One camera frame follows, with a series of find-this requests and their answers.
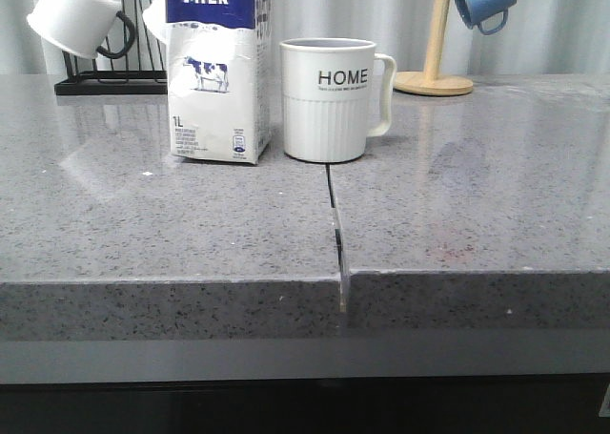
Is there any wooden mug tree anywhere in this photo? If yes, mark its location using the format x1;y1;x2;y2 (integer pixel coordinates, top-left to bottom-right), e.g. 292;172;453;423
394;0;474;97

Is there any left white hanging mug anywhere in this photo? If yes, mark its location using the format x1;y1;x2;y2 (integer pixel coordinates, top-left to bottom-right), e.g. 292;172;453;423
26;0;137;59

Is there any white hanging mug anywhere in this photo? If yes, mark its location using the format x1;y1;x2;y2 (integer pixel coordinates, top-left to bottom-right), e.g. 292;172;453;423
26;0;137;59
142;0;168;45

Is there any right white hanging mug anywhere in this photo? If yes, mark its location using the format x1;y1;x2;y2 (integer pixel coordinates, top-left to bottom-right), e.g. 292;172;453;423
142;0;168;45

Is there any white HOME mug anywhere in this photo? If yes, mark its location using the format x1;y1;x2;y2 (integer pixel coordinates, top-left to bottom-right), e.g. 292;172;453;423
279;38;397;163

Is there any black wire mug rack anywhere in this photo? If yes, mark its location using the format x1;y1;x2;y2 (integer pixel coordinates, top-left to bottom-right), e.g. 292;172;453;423
54;0;166;96

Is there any white blue milk carton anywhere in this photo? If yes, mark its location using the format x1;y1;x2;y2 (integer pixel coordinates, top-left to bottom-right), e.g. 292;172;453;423
166;0;272;165

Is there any dark cabinet under counter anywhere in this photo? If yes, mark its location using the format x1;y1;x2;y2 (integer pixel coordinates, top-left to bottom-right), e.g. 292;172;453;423
1;374;609;433

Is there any blue enamel mug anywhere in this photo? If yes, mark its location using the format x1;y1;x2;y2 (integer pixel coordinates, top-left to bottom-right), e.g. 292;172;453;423
454;0;518;35

